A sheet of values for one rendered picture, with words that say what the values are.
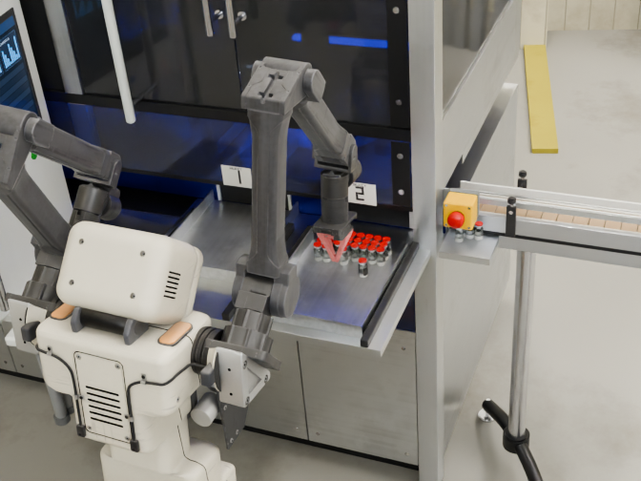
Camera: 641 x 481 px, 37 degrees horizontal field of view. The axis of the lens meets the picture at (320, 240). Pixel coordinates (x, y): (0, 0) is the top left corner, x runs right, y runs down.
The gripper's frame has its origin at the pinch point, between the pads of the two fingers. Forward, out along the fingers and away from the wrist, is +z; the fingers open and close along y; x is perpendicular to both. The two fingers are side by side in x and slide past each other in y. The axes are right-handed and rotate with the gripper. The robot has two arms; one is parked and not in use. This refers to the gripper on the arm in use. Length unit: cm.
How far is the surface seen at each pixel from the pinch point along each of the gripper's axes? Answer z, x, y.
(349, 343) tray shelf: 20.2, -3.4, -0.7
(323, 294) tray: 17.5, 8.4, 13.9
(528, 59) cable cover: 47, 21, 360
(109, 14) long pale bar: -44, 65, 22
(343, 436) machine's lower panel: 86, 17, 50
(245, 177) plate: -1, 38, 36
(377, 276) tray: 15.8, -1.6, 24.1
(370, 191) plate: -1.2, 4.1, 35.6
